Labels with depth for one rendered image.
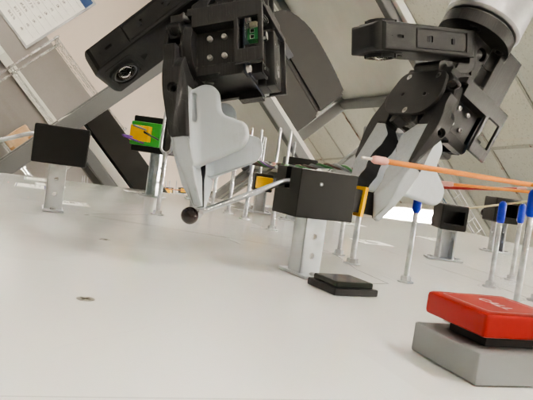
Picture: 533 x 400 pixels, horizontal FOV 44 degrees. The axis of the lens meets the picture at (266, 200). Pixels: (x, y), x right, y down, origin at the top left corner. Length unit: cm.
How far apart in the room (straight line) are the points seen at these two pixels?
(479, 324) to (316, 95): 137
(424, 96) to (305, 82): 106
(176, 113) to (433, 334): 26
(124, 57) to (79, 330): 30
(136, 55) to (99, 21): 760
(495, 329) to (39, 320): 22
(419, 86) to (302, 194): 16
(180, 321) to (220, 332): 2
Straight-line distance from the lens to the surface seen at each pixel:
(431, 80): 62
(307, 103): 166
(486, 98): 64
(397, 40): 59
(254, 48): 51
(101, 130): 151
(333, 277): 52
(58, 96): 803
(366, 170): 62
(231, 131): 50
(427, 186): 60
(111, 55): 57
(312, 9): 206
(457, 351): 34
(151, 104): 808
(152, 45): 58
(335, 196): 55
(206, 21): 53
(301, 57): 166
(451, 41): 63
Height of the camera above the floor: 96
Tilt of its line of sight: 12 degrees up
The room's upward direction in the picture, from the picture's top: 53 degrees clockwise
